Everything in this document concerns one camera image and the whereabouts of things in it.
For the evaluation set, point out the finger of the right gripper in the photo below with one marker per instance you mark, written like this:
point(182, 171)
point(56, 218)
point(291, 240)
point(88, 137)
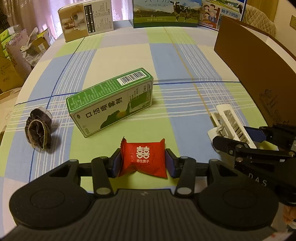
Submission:
point(232, 147)
point(263, 133)

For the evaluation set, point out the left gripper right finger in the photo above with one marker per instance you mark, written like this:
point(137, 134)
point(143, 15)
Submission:
point(183, 168)

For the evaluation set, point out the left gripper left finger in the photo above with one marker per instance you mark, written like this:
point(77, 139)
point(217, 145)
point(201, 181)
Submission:
point(102, 169)

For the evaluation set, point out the white hair clip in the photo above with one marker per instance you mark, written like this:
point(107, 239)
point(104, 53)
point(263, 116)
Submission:
point(228, 125)

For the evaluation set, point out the red candy packet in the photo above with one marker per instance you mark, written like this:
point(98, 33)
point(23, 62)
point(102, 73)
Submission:
point(147, 158)

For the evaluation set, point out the green spray medicine box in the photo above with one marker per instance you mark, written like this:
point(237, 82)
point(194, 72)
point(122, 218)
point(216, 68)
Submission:
point(108, 102)

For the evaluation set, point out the dark brown hair scrunchie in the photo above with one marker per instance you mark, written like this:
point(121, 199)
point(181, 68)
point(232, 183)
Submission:
point(38, 128)

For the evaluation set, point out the brown white storage box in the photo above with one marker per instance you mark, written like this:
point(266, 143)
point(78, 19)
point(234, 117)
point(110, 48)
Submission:
point(264, 66)

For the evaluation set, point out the checkered bed sheet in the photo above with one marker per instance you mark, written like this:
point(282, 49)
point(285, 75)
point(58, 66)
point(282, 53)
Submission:
point(190, 80)

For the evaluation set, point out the flattened cardboard on floor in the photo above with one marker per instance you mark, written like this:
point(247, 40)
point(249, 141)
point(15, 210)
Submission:
point(8, 101)

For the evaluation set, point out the quilted beige chair cover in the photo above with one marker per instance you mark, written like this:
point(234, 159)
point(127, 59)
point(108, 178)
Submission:
point(258, 19)

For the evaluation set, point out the dark blue milk carton box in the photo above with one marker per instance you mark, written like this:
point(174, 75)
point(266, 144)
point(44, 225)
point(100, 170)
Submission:
point(211, 12)

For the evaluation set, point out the beige white product box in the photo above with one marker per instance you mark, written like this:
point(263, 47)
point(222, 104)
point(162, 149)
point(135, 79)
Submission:
point(85, 18)

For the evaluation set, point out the light blue milk carton box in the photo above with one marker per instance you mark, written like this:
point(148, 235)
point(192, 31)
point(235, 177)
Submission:
point(164, 13)

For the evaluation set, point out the green tissue packs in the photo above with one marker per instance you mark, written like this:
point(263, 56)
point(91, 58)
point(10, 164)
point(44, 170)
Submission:
point(5, 35)

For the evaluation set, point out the pink curtain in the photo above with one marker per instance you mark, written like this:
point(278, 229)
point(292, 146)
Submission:
point(39, 15)

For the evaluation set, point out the single wall socket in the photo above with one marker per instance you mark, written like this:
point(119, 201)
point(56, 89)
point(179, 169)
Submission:
point(293, 22)

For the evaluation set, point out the brown cardboard carton with handle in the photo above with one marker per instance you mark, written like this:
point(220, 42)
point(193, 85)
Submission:
point(9, 78)

